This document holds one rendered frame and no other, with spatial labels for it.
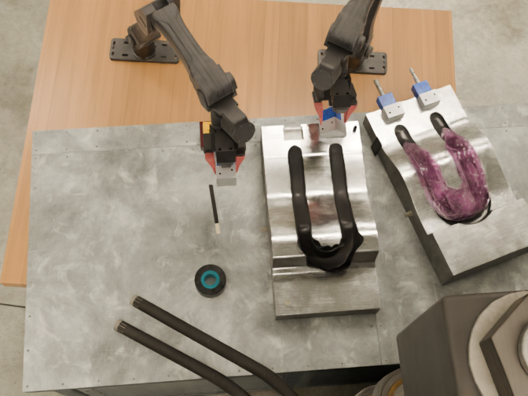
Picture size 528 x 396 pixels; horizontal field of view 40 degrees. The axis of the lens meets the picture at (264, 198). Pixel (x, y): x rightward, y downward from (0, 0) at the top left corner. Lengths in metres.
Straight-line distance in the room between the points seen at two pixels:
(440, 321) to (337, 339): 1.20
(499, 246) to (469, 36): 1.54
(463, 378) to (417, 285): 1.29
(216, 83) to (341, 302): 0.62
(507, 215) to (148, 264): 0.92
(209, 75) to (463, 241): 0.75
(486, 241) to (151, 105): 0.97
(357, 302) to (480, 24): 1.79
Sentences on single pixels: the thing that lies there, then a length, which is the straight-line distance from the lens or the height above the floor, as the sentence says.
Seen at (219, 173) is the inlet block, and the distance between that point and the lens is 1.78.
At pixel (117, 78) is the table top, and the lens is 2.11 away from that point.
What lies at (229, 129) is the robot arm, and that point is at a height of 1.15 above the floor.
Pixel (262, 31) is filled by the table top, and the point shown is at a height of 0.80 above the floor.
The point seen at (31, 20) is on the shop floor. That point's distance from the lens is 3.27.
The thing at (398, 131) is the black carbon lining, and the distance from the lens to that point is 1.99.
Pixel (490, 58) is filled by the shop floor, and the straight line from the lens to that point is 3.23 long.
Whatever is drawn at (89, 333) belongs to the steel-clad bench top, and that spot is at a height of 0.80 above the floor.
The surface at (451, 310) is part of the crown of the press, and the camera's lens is 0.63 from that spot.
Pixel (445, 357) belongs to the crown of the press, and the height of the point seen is 1.99.
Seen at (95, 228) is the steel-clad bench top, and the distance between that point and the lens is 1.93.
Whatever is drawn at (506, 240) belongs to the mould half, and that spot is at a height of 0.91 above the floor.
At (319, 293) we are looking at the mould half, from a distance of 1.80.
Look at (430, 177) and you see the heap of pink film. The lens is 1.88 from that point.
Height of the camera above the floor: 2.60
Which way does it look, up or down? 70 degrees down
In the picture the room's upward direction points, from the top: 4 degrees clockwise
